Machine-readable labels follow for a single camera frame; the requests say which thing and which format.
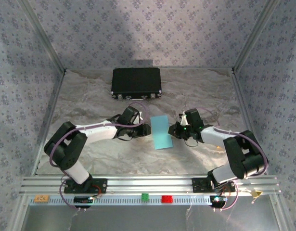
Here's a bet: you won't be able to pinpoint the black left controller box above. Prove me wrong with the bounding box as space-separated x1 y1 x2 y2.
74 196 94 209

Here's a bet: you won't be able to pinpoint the black controller box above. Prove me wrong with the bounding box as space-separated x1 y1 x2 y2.
209 195 228 208
74 196 94 209

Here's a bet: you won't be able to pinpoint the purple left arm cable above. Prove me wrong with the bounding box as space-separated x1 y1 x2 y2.
49 102 150 212

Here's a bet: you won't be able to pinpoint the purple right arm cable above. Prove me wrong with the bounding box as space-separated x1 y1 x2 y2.
195 107 269 212

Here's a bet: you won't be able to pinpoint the white slotted cable duct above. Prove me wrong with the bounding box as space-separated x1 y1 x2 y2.
29 194 213 206

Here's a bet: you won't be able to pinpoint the red wire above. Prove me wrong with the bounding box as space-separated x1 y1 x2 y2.
91 184 102 197

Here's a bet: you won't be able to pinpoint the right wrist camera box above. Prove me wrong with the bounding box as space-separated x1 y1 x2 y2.
180 108 204 128

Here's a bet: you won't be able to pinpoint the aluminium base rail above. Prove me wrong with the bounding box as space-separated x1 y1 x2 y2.
19 175 282 195

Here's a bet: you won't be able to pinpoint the aluminium frame bar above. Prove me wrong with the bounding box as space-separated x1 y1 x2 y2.
17 0 67 74
231 68 270 175
31 69 67 176
231 0 281 73

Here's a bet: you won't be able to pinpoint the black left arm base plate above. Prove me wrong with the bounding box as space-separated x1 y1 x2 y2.
63 178 108 194

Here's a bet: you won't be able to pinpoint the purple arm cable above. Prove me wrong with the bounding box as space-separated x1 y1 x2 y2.
49 102 150 212
195 107 269 212

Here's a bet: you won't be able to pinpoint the black right controller box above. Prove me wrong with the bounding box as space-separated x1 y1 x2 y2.
209 195 228 208

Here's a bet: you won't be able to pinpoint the light blue paper sheet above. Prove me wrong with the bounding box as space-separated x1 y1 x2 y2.
150 115 174 150

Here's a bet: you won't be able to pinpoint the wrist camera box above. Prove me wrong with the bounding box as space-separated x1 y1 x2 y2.
120 106 144 126
180 108 204 128

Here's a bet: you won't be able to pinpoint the black briefcase with metal corners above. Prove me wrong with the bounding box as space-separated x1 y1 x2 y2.
111 67 163 101

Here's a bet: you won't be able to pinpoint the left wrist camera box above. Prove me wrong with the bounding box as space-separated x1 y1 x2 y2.
120 106 144 126

